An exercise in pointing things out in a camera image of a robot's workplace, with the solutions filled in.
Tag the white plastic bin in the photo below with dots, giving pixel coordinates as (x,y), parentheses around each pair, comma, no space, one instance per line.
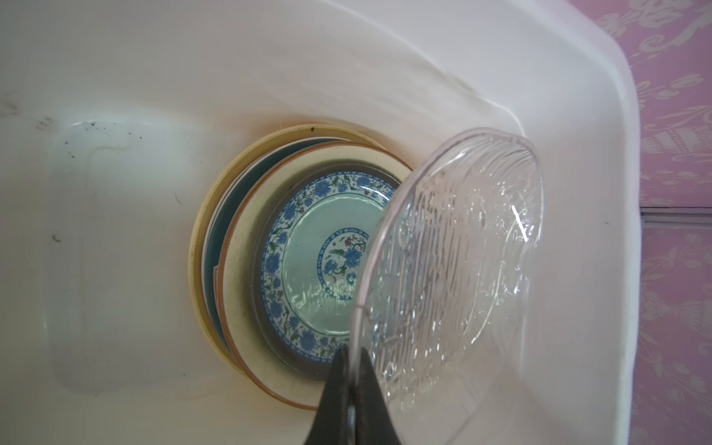
(118,116)

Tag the small blue patterned plate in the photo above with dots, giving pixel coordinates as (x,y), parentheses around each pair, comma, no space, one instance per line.
(308,258)

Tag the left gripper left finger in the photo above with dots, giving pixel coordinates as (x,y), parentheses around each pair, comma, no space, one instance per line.
(331,423)

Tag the pale yellow round plate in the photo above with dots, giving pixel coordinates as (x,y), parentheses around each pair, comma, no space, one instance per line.
(245,157)

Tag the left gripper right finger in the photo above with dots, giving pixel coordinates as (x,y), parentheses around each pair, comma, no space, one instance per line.
(373,424)

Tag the large green red rimmed plate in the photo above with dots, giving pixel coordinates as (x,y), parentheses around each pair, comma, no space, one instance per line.
(227,206)

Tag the beige plate brown rim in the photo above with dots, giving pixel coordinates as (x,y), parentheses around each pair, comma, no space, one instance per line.
(235,278)

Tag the clear glass plate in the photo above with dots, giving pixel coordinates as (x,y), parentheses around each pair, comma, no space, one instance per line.
(444,286)

